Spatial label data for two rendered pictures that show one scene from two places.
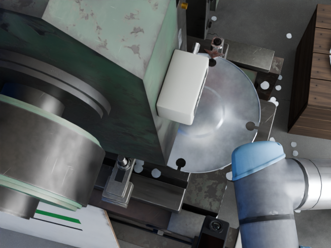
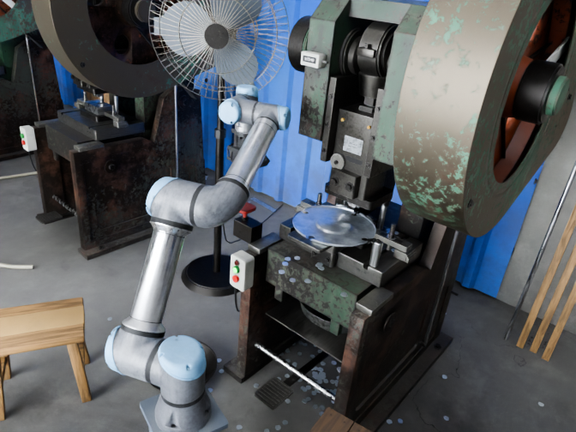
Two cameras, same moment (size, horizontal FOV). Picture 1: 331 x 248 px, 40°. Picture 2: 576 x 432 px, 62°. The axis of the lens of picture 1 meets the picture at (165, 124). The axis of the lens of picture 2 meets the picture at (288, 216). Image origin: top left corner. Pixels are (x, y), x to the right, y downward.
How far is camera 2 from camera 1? 1.62 m
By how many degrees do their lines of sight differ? 67
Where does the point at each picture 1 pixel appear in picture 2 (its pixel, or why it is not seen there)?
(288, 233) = (248, 104)
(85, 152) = (301, 36)
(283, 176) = (270, 109)
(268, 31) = not seen: outside the picture
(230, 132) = (312, 230)
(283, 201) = (261, 106)
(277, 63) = (361, 315)
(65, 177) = (295, 31)
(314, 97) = (332, 415)
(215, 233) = not seen: hidden behind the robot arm
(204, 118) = (327, 224)
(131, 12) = (327, 11)
